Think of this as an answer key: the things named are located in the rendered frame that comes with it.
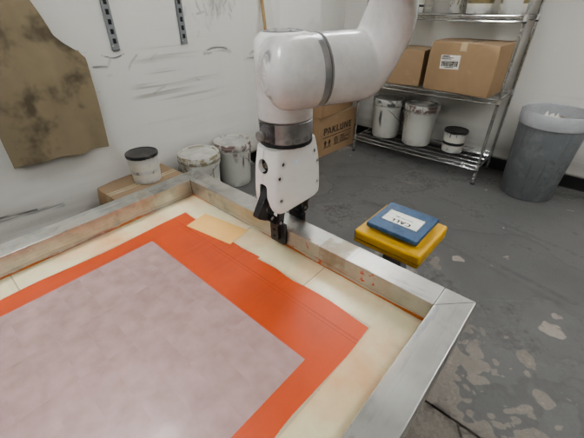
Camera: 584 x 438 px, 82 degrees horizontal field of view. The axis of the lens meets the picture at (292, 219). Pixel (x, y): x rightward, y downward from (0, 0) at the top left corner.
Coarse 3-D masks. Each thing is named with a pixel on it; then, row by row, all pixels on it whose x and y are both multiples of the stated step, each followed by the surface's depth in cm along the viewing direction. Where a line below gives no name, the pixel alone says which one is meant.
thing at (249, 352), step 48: (240, 288) 48; (288, 288) 48; (144, 336) 41; (192, 336) 41; (240, 336) 41; (288, 336) 41; (336, 336) 41; (96, 384) 36; (144, 384) 36; (192, 384) 36; (240, 384) 36; (288, 384) 36; (48, 432) 32; (96, 432) 32; (144, 432) 32; (192, 432) 32; (240, 432) 32
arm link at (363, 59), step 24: (384, 0) 32; (408, 0) 28; (360, 24) 37; (384, 24) 33; (408, 24) 31; (336, 48) 33; (360, 48) 34; (384, 48) 34; (336, 72) 34; (360, 72) 35; (384, 72) 36; (336, 96) 36; (360, 96) 37
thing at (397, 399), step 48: (144, 192) 64; (192, 192) 70; (240, 192) 64; (48, 240) 53; (288, 240) 55; (336, 240) 51; (384, 288) 45; (432, 288) 43; (432, 336) 36; (384, 384) 32; (432, 384) 34; (384, 432) 29
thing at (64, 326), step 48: (144, 240) 58; (192, 240) 57; (48, 288) 48; (96, 288) 48; (144, 288) 48; (192, 288) 48; (0, 336) 41; (48, 336) 41; (96, 336) 41; (0, 384) 36; (48, 384) 36; (0, 432) 32
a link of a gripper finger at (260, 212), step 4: (264, 188) 48; (264, 192) 48; (260, 196) 49; (264, 196) 48; (260, 200) 49; (264, 200) 48; (256, 204) 49; (260, 204) 49; (264, 204) 49; (268, 204) 49; (256, 208) 49; (260, 208) 48; (264, 208) 49; (256, 212) 49; (260, 212) 48; (264, 212) 49; (268, 212) 51; (256, 216) 49; (260, 216) 49; (264, 216) 50; (264, 220) 50
